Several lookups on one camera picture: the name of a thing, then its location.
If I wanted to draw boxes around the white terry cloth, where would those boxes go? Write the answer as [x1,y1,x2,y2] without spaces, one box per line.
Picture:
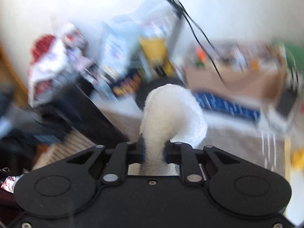
[139,84,208,176]

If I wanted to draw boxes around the blue patterned pouch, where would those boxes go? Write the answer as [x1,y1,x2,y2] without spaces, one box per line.
[194,92,261,124]

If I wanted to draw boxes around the round cookie tin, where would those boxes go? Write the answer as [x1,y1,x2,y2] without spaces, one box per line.
[95,73,145,101]

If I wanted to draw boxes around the striped beige towel mat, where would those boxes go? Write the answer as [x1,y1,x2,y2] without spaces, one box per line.
[34,112,291,178]

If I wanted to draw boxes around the green orange capped bottle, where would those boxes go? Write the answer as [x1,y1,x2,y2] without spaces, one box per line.
[195,47,208,68]

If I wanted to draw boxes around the yellow cylindrical canister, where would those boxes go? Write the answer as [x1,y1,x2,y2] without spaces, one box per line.
[139,37,175,77]

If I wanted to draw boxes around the brown cardboard box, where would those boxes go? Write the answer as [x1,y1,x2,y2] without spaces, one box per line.
[183,42,287,99]

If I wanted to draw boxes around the blue white tissue pack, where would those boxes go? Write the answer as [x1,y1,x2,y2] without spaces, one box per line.
[98,15,141,82]

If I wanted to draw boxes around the pile of clothes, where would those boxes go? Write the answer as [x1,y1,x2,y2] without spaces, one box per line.
[28,22,94,108]

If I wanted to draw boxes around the black charger plug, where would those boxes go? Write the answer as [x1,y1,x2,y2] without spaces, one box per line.
[276,88,297,118]

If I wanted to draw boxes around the black desk lamp stand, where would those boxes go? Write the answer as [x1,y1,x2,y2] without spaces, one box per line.
[135,0,184,110]

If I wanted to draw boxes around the green pouch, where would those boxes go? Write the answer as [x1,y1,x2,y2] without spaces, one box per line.
[274,39,303,78]

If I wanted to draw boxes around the black cable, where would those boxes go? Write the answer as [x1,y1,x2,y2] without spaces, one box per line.
[135,0,226,85]

